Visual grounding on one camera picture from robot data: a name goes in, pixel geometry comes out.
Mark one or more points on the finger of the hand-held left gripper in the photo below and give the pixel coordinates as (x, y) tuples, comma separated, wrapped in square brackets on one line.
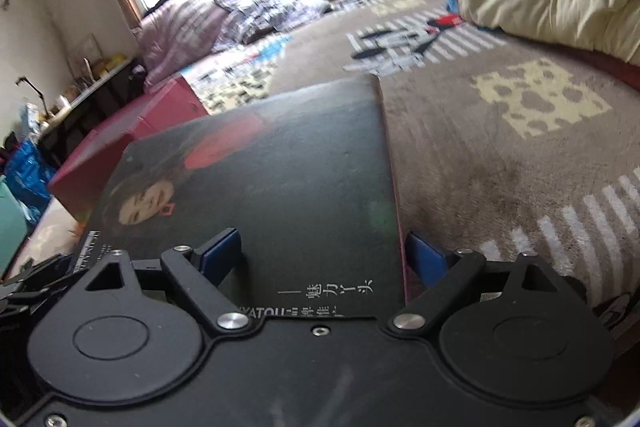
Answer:
[(35, 279)]

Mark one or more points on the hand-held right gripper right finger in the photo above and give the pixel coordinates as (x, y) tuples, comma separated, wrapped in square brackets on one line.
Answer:
[(425, 257)]

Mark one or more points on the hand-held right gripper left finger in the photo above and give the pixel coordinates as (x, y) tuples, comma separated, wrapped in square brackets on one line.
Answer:
[(220, 254)]

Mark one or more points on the dark portrait print box lid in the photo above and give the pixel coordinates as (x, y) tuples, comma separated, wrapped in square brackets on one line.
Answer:
[(275, 167)]

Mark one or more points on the pink cardboard box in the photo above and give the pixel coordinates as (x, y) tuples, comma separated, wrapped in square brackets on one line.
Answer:
[(125, 132)]

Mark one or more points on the teal storage bin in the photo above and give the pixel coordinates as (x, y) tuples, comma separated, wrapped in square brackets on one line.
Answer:
[(11, 222)]

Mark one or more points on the blue shopping bag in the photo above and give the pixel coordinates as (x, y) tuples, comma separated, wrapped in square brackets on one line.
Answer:
[(27, 177)]

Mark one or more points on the black desk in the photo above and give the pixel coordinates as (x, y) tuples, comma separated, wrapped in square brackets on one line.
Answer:
[(95, 89)]

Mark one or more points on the yellow box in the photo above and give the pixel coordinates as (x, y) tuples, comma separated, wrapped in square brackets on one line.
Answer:
[(111, 64)]

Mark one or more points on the leaning framed picture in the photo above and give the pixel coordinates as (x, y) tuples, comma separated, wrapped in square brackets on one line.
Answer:
[(87, 57)]

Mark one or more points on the purple quilt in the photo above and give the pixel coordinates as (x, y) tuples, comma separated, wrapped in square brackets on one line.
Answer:
[(185, 22)]

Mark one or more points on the grey plaid cloth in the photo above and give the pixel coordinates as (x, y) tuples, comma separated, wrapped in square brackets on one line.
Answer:
[(270, 14)]

